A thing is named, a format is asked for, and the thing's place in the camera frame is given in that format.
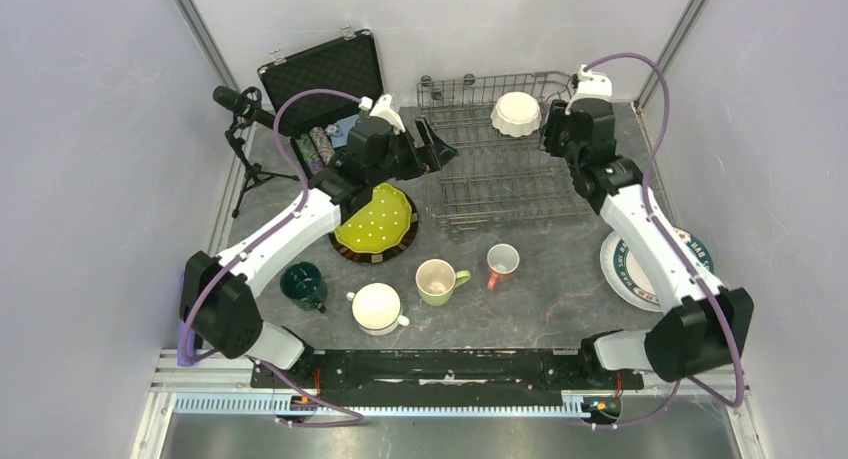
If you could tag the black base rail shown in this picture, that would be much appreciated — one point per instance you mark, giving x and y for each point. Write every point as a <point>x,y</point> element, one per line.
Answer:
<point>454,378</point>

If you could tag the orange mug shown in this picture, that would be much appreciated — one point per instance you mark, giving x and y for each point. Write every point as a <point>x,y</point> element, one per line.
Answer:
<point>502,260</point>

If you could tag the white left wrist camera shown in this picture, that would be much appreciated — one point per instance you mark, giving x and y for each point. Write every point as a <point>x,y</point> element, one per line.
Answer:
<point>383,108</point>

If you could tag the grey wire dish rack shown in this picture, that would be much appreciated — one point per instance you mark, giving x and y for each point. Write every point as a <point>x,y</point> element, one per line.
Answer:
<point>496,179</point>

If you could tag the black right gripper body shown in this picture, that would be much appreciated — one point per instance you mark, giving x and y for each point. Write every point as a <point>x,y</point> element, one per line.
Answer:
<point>555,140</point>

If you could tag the teal rimmed patterned plate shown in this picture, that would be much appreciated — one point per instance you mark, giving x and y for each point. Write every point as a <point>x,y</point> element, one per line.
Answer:
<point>646,279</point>

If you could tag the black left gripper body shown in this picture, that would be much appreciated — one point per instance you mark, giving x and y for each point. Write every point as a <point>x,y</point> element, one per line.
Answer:
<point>403,157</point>

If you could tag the black microphone on tripod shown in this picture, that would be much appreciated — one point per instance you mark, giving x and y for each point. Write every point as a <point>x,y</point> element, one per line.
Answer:
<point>247,111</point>

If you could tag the green scalloped plate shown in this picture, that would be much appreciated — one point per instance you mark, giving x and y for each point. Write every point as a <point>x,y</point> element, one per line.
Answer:
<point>380,224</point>

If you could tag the light green mug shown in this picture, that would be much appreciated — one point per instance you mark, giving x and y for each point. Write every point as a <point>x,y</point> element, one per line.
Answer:
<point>436,281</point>

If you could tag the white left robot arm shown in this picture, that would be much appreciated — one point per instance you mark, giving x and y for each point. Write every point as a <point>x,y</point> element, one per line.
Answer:
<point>218,292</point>

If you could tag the white scalloped bowl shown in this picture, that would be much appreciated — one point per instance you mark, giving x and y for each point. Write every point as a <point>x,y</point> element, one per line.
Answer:
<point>516,114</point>

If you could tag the white two-handled soup cup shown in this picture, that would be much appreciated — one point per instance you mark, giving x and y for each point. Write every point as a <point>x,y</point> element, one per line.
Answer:
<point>377,309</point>

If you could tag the dark green mug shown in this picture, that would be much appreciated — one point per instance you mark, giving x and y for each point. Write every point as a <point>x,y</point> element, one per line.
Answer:
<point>302,283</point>

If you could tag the dark striped plate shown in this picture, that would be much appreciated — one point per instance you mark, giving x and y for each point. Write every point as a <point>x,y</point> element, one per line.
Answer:
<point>388,253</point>

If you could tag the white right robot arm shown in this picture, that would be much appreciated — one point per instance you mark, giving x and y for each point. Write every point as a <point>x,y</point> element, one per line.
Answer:
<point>704,323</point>

